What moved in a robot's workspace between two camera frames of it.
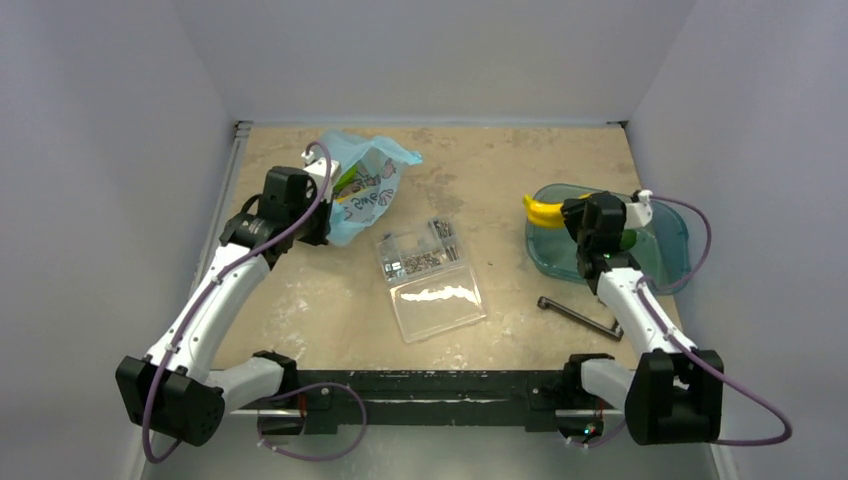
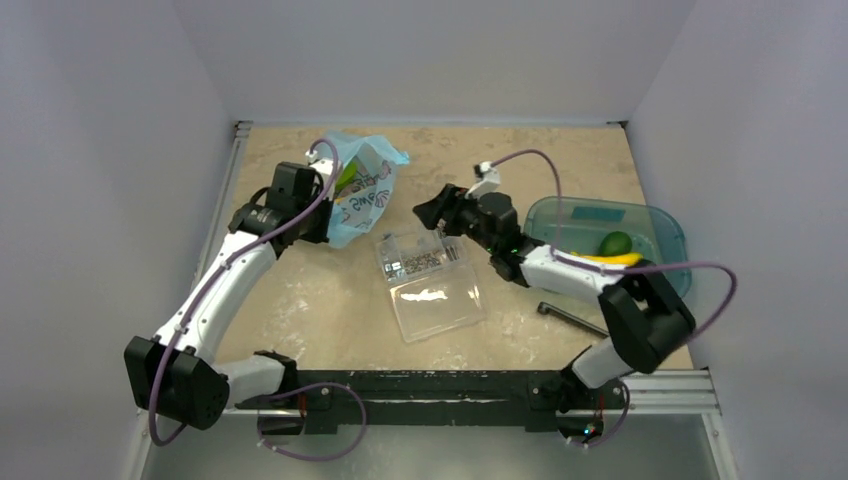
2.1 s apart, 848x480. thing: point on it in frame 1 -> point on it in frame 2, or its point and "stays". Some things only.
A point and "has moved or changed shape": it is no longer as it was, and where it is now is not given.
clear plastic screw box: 432,291 stays
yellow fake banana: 546,214 has moved or changed shape
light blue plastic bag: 378,164 stays
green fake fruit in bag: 346,179 stays
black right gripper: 589,263 -> 451,212
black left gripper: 318,237 stays
